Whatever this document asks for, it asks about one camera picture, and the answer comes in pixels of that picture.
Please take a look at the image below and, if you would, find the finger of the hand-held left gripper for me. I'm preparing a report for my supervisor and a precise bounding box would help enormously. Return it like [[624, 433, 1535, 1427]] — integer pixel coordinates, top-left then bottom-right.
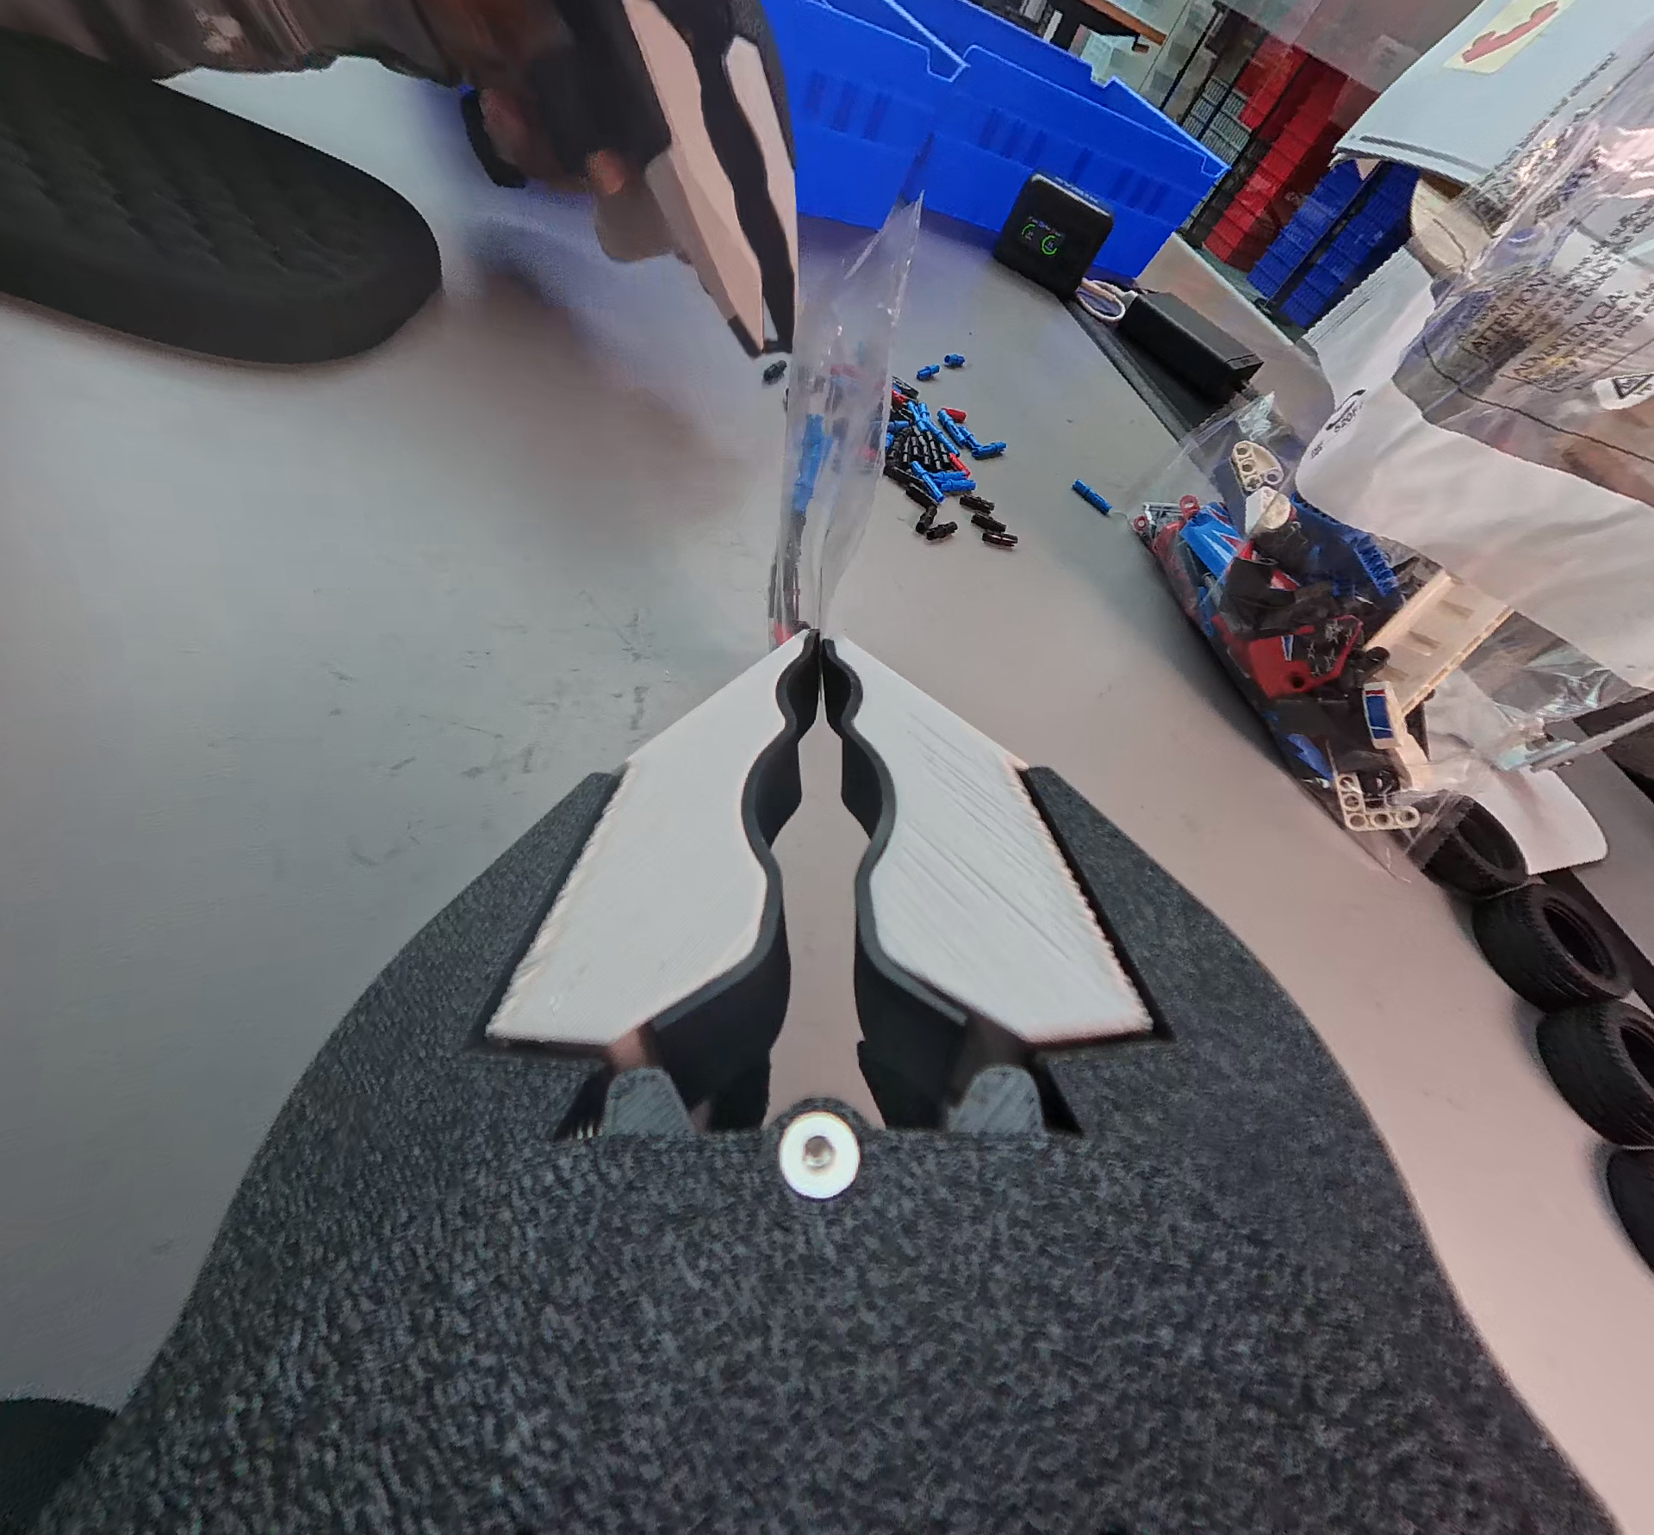
[[720, 34, 801, 355], [620, 0, 776, 359]]

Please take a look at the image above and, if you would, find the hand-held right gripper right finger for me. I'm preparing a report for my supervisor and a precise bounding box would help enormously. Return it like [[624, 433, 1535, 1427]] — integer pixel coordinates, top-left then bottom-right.
[[822, 636, 1155, 1077]]

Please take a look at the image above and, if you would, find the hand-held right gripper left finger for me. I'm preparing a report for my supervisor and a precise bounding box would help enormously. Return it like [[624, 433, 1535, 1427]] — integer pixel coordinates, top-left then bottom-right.
[[486, 631, 823, 1077]]

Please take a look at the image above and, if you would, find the small clear plastic bag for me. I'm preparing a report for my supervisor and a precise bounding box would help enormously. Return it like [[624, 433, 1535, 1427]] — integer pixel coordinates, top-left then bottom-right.
[[768, 132, 935, 649]]

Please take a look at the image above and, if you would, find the grey desk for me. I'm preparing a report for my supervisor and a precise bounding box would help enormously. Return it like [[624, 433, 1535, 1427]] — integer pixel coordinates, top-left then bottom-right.
[[0, 55, 1654, 1535]]

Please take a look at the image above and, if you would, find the black device with green display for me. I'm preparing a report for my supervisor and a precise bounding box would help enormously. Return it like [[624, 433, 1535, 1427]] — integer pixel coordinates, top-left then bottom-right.
[[992, 172, 1116, 298]]

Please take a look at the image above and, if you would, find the pile of small toy pins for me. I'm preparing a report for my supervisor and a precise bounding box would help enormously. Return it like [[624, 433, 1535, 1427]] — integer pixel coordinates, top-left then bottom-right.
[[881, 354, 1022, 551]]

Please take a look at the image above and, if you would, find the clear bag of toy bricks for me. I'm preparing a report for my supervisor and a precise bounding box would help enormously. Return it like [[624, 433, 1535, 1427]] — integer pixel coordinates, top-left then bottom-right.
[[1129, 392, 1467, 881]]

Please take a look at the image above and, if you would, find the black power adapter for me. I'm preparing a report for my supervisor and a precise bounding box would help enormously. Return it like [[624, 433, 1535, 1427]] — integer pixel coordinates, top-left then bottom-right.
[[1116, 289, 1266, 401]]

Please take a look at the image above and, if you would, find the black toy tire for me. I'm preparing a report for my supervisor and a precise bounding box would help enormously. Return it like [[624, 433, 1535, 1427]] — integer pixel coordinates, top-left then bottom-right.
[[1419, 788, 1535, 899], [1606, 1145, 1654, 1275], [1472, 877, 1639, 1015], [1535, 997, 1654, 1149]]

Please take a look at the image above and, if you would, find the black chair cushion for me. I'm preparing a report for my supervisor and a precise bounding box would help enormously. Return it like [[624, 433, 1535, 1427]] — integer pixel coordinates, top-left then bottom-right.
[[0, 28, 444, 369]]

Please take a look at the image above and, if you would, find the stack of red storage bins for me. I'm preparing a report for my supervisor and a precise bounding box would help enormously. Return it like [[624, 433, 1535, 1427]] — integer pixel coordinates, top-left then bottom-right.
[[1204, 34, 1376, 272]]

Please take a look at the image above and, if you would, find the stack of blue storage bins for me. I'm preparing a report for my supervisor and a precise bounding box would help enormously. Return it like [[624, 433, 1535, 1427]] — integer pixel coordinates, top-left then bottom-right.
[[1246, 157, 1425, 331]]

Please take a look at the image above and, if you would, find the large clear printed plastic bag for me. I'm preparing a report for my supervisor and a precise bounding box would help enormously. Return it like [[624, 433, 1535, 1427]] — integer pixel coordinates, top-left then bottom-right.
[[1294, 49, 1654, 776]]

